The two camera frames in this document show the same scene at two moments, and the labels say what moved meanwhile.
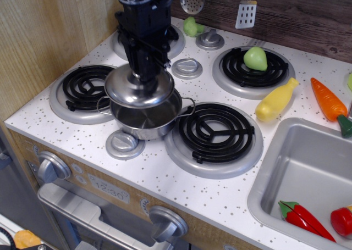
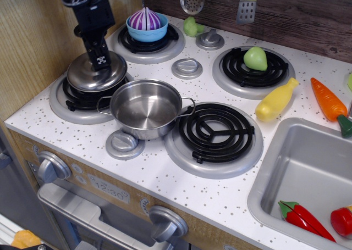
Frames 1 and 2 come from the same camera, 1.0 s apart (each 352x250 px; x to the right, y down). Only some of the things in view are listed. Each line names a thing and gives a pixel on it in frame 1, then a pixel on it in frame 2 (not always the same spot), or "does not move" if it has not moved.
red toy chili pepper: [293, 212] does not move
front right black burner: [215, 141] does not move
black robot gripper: [144, 27] to [93, 21]
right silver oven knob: [166, 224] does not move
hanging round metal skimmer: [192, 0] does not move
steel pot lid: [124, 87] to [81, 75]
